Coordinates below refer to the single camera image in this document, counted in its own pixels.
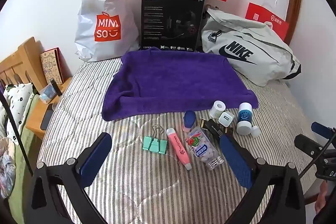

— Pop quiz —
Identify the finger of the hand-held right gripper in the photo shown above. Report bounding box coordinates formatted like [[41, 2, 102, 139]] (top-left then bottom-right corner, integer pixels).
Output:
[[294, 134, 336, 162], [311, 122, 336, 140]]

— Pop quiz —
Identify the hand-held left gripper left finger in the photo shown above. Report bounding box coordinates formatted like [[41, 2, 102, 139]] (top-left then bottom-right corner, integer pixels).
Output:
[[31, 132, 113, 224]]

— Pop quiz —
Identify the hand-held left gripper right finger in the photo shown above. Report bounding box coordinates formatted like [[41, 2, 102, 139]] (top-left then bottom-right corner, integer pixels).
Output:
[[219, 133, 306, 224]]

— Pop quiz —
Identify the clear candy bottle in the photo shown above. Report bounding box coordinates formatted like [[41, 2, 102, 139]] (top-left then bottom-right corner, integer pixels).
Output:
[[186, 126, 225, 170]]

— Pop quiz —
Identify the white charger plug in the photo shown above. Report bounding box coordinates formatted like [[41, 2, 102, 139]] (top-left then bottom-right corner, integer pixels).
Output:
[[218, 112, 235, 128]]

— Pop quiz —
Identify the blue and white jar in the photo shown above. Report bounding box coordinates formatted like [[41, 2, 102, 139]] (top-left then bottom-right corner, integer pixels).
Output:
[[236, 103, 253, 135]]

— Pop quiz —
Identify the pink tube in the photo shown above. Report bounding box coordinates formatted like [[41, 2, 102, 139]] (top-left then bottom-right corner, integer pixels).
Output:
[[166, 128, 192, 170]]

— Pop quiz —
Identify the green binder clip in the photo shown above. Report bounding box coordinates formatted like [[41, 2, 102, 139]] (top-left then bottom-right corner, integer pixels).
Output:
[[143, 125, 168, 154]]

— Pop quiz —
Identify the pink container with blue cap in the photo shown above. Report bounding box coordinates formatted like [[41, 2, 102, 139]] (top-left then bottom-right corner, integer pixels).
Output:
[[183, 111, 195, 132]]

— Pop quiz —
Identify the person's right hand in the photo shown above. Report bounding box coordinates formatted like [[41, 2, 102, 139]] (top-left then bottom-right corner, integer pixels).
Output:
[[314, 182, 329, 214]]

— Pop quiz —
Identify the slim black box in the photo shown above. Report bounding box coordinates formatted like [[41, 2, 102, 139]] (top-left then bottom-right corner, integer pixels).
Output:
[[205, 119, 234, 138]]

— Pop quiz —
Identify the black and gold tube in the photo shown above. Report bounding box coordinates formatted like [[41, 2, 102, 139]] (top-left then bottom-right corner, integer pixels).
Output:
[[197, 120, 210, 132]]

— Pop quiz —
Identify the white tape roll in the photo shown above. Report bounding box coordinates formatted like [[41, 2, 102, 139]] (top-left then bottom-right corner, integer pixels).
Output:
[[210, 101, 227, 119]]

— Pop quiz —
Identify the striped bed cover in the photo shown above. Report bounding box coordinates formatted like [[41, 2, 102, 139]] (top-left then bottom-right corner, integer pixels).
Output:
[[37, 57, 323, 224]]

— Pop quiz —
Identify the black phone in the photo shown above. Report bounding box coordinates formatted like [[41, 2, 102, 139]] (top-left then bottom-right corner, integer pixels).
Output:
[[40, 105, 54, 130]]

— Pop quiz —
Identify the wooden bedside table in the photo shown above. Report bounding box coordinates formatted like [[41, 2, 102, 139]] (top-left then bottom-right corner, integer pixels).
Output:
[[25, 77, 72, 140]]

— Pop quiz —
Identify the green blanket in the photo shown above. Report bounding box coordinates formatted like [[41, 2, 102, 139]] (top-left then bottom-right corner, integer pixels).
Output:
[[0, 95, 42, 224]]

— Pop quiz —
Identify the small clear box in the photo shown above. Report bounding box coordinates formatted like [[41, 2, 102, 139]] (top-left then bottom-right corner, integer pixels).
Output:
[[39, 84, 57, 104]]

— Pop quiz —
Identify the white floral pillow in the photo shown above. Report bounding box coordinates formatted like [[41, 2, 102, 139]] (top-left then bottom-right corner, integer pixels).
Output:
[[3, 84, 36, 146]]

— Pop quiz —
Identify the illustrated book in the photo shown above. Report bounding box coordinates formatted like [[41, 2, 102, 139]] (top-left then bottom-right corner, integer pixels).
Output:
[[40, 48, 65, 85]]

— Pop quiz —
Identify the purple towel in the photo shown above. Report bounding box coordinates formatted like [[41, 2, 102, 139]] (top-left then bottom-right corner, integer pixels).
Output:
[[101, 47, 259, 122]]

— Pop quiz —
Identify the grey sling bag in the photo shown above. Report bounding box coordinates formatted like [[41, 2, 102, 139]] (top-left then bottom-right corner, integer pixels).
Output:
[[201, 7, 302, 86]]

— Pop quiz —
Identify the light wooden headboard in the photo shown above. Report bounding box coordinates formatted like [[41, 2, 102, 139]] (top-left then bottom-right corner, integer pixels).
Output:
[[0, 37, 44, 93]]

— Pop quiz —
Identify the dark wooden bed headboard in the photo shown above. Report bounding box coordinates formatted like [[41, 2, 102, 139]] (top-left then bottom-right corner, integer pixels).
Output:
[[286, 0, 305, 46]]

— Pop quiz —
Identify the red and white paper bag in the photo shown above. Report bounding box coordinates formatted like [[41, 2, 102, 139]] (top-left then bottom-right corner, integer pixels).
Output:
[[245, 0, 289, 43]]

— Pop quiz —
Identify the white plastic shopping bag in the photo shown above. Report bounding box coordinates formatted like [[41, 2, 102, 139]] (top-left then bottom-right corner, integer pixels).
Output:
[[74, 0, 139, 62]]

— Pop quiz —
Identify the black headset box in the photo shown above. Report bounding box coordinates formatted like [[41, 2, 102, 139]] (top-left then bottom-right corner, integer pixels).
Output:
[[140, 0, 206, 52]]

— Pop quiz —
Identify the black cable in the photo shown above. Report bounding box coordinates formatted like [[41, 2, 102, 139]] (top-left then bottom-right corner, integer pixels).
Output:
[[299, 132, 336, 178], [0, 94, 28, 159]]

